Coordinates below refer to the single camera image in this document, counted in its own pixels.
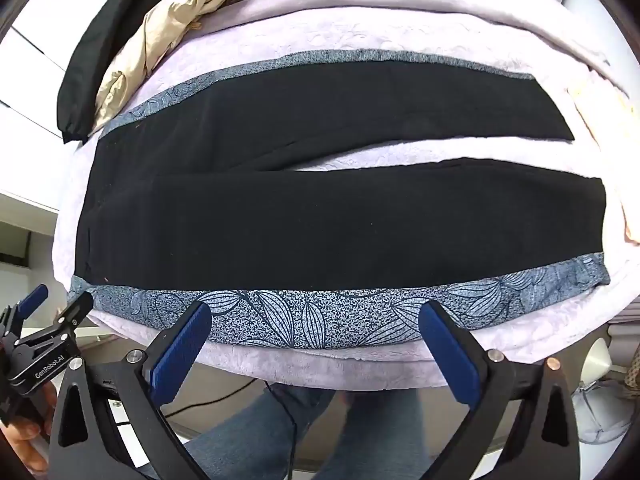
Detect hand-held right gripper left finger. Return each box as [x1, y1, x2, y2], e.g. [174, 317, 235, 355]
[47, 301, 213, 480]

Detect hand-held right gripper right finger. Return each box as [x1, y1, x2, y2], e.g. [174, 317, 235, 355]
[419, 300, 583, 480]

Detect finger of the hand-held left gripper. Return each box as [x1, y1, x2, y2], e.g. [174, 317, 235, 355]
[47, 291, 95, 343]
[15, 284, 50, 319]

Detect black pants with blue trim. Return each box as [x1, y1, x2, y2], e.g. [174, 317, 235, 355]
[75, 50, 612, 350]

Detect person's left hand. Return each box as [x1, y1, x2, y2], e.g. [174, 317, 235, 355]
[0, 382, 60, 476]

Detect white cabinet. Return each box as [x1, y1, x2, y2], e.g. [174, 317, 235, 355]
[0, 187, 63, 291]

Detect person's leg in jeans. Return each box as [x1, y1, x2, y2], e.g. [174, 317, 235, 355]
[184, 387, 337, 480]
[317, 387, 438, 480]

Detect white fan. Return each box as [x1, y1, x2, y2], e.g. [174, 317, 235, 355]
[572, 335, 633, 446]

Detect black garment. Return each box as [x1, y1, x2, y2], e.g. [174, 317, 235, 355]
[57, 0, 201, 145]

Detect beige jacket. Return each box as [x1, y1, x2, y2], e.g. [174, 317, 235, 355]
[90, 0, 251, 136]

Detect peach cloth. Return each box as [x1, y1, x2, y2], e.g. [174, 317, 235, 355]
[567, 67, 640, 247]

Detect lavender plush blanket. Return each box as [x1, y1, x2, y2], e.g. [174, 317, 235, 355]
[50, 0, 640, 392]

